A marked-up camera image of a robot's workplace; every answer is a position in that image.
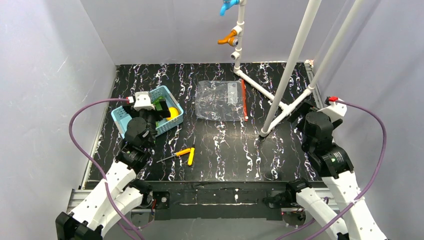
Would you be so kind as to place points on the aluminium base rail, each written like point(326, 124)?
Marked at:
point(226, 203)

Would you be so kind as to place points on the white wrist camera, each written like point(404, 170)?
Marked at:
point(141, 101)
point(335, 110)

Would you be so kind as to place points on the light blue plastic basket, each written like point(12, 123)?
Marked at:
point(124, 114)

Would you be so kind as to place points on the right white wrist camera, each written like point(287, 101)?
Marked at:
point(335, 110)

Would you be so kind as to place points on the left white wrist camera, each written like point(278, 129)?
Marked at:
point(141, 101)

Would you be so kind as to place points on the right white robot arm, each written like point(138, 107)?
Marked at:
point(353, 220)

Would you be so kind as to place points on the orange faucet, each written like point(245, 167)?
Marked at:
point(231, 39)

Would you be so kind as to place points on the clear zip top bag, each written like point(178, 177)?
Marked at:
point(220, 100)

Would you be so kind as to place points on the yellow lemon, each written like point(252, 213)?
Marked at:
point(174, 113)

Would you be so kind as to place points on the white pvc pipe frame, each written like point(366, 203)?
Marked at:
point(278, 110)

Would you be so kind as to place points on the yellow handle screwdriver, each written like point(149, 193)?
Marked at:
point(191, 154)

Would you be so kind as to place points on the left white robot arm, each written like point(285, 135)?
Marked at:
point(119, 191)

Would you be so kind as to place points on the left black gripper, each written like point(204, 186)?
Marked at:
point(162, 108)

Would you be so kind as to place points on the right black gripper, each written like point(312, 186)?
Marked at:
point(301, 110)

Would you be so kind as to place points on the blue faucet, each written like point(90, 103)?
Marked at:
point(226, 5)

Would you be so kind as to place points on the orange handle screwdriver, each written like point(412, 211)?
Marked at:
point(177, 154)

